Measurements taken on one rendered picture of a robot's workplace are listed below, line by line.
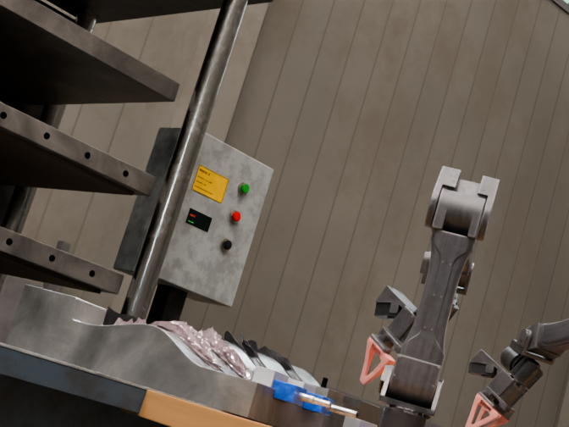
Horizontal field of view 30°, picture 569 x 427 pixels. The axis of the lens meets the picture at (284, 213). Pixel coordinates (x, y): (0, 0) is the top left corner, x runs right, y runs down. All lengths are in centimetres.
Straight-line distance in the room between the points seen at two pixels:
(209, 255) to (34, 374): 142
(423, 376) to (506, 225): 535
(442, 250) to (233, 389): 38
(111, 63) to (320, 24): 332
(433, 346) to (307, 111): 419
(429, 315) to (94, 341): 56
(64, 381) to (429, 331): 52
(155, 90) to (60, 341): 97
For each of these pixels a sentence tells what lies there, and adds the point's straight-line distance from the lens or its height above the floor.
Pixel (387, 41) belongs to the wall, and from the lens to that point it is 613.
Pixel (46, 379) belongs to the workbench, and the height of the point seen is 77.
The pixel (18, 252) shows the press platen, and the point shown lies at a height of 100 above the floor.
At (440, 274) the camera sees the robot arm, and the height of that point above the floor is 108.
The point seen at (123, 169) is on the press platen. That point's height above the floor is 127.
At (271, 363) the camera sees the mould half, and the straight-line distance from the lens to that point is 218.
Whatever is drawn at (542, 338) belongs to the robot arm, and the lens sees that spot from 238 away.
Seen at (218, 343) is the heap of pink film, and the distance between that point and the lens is 187.
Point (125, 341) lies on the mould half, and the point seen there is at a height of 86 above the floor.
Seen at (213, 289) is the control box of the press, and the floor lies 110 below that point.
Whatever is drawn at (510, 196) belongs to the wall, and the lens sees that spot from 690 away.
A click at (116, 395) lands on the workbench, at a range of 151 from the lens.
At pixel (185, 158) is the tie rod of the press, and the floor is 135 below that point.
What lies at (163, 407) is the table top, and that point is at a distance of 149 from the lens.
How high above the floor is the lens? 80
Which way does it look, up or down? 11 degrees up
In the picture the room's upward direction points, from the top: 17 degrees clockwise
